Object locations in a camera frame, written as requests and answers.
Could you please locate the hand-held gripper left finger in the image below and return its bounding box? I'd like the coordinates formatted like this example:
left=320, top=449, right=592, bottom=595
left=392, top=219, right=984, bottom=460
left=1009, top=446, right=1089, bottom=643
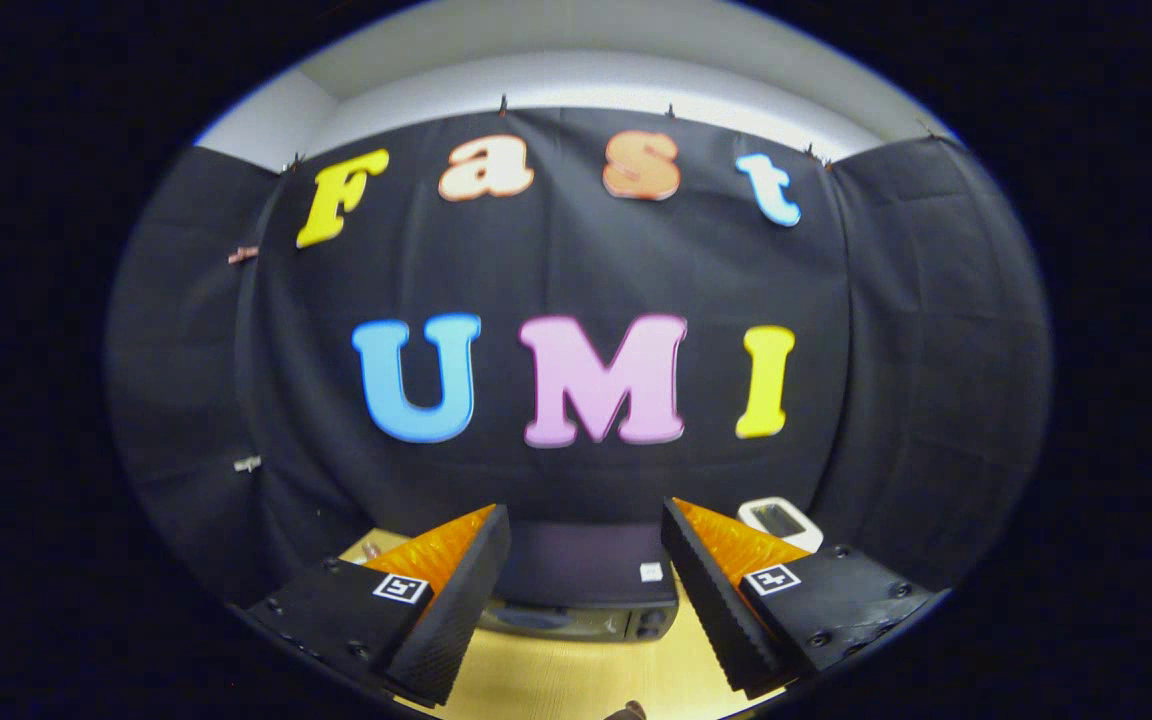
left=244, top=504, right=514, bottom=709

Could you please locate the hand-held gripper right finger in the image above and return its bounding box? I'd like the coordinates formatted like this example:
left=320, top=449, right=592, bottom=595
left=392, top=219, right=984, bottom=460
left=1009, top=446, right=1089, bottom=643
left=660, top=497, right=939, bottom=701

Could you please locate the black toaster oven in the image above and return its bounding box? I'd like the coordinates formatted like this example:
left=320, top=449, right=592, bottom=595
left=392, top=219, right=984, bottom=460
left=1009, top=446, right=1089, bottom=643
left=476, top=520, right=682, bottom=643

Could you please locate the white bread toaster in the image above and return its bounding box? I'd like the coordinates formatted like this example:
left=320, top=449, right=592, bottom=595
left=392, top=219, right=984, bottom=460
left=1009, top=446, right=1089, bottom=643
left=738, top=497, right=825, bottom=554

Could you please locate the black backdrop cloth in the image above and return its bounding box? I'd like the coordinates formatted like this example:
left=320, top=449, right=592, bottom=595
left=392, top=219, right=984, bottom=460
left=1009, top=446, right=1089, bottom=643
left=104, top=105, right=1054, bottom=611

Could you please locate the row of black cloth clips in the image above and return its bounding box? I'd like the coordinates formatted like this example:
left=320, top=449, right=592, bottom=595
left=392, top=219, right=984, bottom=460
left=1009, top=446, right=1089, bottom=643
left=281, top=94, right=942, bottom=171

